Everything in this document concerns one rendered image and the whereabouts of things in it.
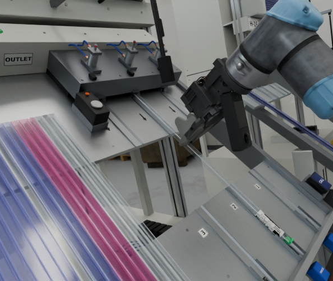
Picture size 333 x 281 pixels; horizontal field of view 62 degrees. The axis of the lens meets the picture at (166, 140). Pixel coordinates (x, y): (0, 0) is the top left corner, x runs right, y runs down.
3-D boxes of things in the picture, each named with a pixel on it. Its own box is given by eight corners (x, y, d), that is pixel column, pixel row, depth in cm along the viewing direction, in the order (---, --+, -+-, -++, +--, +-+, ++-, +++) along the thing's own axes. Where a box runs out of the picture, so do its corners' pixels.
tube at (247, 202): (289, 242, 55) (293, 240, 54) (286, 246, 54) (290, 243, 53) (133, 93, 74) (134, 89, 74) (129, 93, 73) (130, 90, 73)
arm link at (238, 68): (278, 72, 51) (258, 76, 45) (259, 89, 54) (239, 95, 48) (251, 43, 53) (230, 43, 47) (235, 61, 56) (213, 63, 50)
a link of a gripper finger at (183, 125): (169, 129, 67) (192, 103, 61) (183, 149, 65) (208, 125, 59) (160, 131, 64) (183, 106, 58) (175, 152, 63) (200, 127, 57)
